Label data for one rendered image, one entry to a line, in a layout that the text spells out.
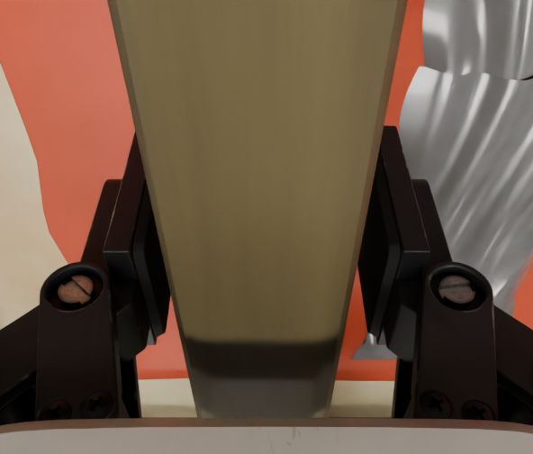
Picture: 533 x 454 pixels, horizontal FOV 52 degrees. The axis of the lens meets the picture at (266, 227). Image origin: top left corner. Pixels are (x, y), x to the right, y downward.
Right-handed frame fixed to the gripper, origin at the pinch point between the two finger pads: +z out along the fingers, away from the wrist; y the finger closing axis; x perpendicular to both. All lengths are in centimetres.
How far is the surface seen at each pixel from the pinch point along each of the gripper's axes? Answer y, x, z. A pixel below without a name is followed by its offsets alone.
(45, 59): -6.8, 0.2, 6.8
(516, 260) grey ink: 10.5, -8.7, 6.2
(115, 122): -5.1, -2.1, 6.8
